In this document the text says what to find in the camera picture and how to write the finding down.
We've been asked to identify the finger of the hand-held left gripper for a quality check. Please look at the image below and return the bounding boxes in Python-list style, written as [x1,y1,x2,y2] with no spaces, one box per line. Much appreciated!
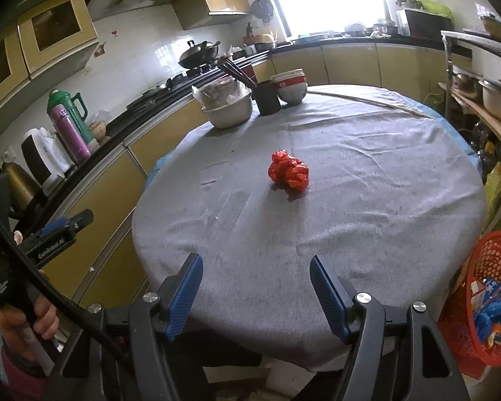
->
[37,209,95,237]

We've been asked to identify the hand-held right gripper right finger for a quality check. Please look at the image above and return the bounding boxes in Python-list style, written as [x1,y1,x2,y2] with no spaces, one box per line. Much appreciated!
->
[310,254,470,401]

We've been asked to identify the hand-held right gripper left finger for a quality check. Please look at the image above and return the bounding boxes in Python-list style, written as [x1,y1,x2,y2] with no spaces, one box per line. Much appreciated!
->
[50,253,204,401]

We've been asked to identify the red plastic bag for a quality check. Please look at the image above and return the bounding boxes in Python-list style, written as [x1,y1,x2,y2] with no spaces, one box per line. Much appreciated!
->
[268,149,310,193]

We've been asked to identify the white snack packet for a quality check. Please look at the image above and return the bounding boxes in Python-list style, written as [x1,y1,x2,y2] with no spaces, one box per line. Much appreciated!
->
[470,281,487,307]

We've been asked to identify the blue plastic bag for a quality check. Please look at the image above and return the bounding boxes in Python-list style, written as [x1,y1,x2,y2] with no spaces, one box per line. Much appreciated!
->
[474,296,501,340]

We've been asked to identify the red plastic basket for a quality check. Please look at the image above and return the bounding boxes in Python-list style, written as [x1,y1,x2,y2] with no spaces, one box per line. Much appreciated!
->
[438,232,501,369]

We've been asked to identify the person's left forearm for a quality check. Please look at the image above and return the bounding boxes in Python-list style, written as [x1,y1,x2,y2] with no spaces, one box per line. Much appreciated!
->
[0,353,47,401]

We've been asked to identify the person's left hand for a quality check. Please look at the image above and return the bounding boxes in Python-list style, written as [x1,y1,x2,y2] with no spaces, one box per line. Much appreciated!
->
[0,269,61,370]

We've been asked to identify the brass kettle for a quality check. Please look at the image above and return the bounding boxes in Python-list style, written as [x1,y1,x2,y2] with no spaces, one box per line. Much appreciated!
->
[0,161,43,215]

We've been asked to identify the white and black heater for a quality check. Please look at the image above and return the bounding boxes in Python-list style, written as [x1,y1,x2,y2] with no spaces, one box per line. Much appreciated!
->
[21,128,74,187]

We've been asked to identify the grey tablecloth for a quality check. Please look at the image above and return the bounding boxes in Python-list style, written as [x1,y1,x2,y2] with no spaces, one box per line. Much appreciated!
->
[131,86,487,373]

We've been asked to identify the purple thermos bottle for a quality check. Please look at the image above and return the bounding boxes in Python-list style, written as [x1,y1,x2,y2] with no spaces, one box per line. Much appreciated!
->
[50,105,92,164]

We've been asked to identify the green thermos jug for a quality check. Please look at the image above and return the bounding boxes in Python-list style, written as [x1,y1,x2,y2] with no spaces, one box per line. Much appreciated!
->
[47,89,94,145]

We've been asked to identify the black gas stove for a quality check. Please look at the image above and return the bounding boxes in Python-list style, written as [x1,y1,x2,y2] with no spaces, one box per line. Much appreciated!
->
[126,66,235,110]

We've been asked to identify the metal bowl with plastic bag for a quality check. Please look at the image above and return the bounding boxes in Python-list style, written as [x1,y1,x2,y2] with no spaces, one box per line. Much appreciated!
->
[191,79,254,130]

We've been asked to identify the yellow plastic bag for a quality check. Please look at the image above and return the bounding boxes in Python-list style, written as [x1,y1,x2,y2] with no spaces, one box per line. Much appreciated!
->
[483,160,501,231]

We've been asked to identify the black wok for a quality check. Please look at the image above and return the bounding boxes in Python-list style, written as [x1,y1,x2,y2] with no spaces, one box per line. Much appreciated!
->
[178,40,222,70]

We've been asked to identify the black chopstick holder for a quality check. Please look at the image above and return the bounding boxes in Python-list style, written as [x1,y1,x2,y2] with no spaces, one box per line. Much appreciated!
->
[255,80,282,116]

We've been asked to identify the stack of white red bowls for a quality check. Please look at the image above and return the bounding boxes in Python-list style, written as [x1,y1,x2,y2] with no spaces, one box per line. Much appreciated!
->
[270,69,308,106]

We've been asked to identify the metal shelf rack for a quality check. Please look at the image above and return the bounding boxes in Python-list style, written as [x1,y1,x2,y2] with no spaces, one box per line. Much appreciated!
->
[440,29,501,178]

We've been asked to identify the small steel pot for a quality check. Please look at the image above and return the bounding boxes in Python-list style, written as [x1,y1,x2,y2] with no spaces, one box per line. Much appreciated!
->
[453,73,484,98]

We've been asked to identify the large steel pot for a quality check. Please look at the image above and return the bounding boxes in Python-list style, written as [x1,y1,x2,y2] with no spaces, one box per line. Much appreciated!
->
[479,79,501,123]

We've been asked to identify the hanging round dark pan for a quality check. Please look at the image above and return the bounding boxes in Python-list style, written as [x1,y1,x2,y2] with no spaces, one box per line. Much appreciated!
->
[250,0,275,22]

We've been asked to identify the black countertop appliance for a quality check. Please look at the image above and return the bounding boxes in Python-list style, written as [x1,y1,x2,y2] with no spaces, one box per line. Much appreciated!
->
[396,8,454,39]

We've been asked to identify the bright window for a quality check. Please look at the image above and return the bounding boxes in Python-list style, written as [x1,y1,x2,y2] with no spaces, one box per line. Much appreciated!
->
[266,0,390,37]

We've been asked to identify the green bag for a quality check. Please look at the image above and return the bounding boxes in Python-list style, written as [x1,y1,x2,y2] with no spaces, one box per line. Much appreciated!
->
[420,0,452,16]

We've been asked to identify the lidded pot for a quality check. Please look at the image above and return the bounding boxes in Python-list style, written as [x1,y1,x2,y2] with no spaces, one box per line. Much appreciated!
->
[479,14,501,41]

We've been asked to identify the yellow wall cabinets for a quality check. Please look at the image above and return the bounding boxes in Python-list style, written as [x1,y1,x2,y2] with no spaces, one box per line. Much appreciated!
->
[0,0,251,145]

